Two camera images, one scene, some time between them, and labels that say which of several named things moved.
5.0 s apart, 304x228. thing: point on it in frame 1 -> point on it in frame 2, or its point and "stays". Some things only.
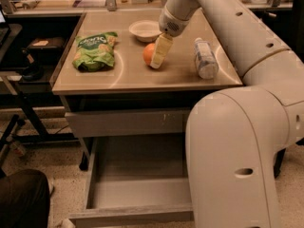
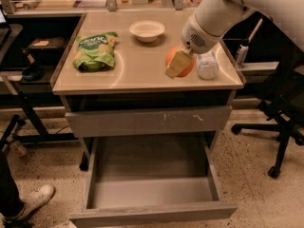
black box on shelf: [46, 47] stays
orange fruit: [147, 53] -> [170, 56]
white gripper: [169, 25] -> [199, 38]
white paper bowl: [145, 30] stays
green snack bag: [94, 52] stays
